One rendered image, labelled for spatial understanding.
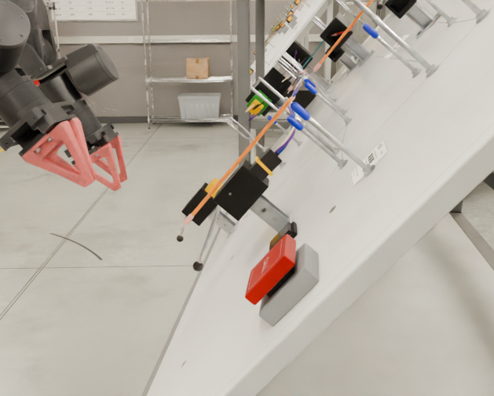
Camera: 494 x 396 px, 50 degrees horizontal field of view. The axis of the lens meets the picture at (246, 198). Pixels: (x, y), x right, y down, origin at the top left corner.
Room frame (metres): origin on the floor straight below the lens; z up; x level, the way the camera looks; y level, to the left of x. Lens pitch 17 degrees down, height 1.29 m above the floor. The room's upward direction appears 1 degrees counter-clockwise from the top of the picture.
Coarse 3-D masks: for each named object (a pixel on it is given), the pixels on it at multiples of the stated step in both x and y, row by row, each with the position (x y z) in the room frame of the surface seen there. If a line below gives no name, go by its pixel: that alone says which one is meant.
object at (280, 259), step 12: (288, 240) 0.41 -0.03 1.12; (276, 252) 0.40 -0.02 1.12; (288, 252) 0.39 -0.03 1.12; (264, 264) 0.41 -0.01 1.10; (276, 264) 0.38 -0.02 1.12; (288, 264) 0.38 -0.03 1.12; (252, 276) 0.41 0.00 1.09; (264, 276) 0.38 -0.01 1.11; (276, 276) 0.38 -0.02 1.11; (288, 276) 0.39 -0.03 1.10; (252, 288) 0.38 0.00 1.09; (264, 288) 0.38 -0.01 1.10; (276, 288) 0.39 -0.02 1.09; (252, 300) 0.38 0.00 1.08
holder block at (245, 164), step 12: (240, 168) 0.60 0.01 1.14; (228, 180) 0.63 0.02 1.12; (240, 180) 0.60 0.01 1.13; (252, 180) 0.60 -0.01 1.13; (264, 180) 0.61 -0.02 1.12; (228, 192) 0.60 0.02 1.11; (240, 192) 0.60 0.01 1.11; (252, 192) 0.60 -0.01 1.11; (228, 204) 0.60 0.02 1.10; (240, 204) 0.60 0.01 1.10; (252, 204) 0.60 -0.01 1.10; (240, 216) 0.60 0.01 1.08
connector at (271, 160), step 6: (270, 150) 0.61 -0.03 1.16; (264, 156) 0.61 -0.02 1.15; (270, 156) 0.61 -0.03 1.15; (276, 156) 0.61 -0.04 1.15; (264, 162) 0.61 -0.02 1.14; (270, 162) 0.61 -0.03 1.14; (276, 162) 0.61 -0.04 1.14; (252, 168) 0.61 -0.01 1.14; (258, 168) 0.61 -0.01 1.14; (270, 168) 0.61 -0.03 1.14; (258, 174) 0.61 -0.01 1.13; (264, 174) 0.61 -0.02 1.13
